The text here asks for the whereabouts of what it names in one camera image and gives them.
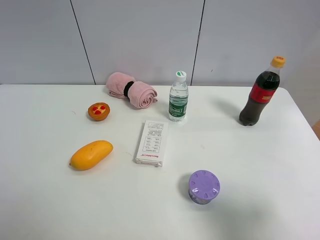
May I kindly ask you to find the brown object at edge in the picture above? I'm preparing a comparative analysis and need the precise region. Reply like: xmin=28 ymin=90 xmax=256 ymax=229
xmin=312 ymin=120 xmax=320 ymax=140

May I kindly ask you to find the clear water bottle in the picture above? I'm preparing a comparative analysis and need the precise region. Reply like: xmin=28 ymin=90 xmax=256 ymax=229
xmin=168 ymin=71 xmax=189 ymax=122

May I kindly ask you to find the white rectangular box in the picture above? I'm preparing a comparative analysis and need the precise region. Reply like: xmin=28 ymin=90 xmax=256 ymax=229
xmin=135 ymin=120 xmax=169 ymax=167

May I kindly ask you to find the purple lidded container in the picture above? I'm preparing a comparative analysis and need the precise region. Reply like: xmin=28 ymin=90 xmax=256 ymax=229
xmin=188 ymin=170 xmax=221 ymax=205

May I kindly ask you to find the fruit tart toy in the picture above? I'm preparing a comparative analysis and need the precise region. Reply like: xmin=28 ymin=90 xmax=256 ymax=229
xmin=88 ymin=102 xmax=110 ymax=121

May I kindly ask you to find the cola bottle yellow cap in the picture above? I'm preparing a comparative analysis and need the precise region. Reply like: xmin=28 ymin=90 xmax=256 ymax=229
xmin=239 ymin=56 xmax=286 ymax=126

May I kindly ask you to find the yellow mango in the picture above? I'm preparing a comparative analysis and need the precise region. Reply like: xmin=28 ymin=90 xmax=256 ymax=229
xmin=69 ymin=140 xmax=114 ymax=171

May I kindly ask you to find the rolled pink towel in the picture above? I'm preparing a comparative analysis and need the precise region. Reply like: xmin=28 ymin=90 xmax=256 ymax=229
xmin=106 ymin=72 xmax=158 ymax=109

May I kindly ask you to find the black hair tie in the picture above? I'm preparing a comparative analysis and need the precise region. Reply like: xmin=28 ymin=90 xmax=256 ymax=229
xmin=123 ymin=80 xmax=136 ymax=98

